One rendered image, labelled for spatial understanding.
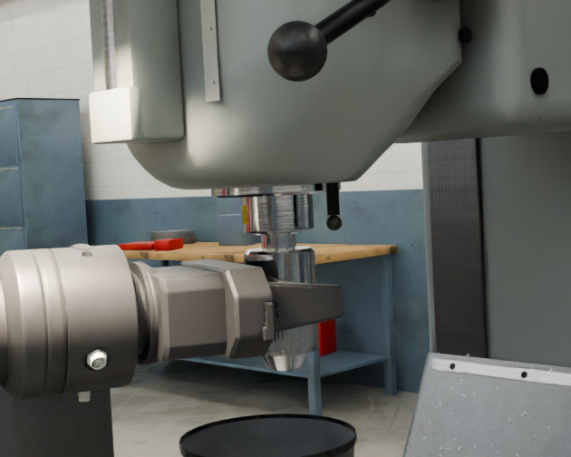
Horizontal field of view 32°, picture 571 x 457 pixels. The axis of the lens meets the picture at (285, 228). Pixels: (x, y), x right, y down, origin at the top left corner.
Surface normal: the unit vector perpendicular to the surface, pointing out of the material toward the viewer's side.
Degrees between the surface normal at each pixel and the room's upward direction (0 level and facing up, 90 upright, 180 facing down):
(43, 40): 90
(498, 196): 90
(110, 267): 44
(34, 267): 37
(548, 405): 63
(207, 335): 90
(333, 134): 123
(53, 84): 90
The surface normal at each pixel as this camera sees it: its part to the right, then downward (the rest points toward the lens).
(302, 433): -0.44, 0.00
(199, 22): -0.70, 0.07
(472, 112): -0.60, 0.52
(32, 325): 0.40, -0.04
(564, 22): 0.71, 0.00
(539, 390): -0.65, -0.38
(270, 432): 0.00, -0.01
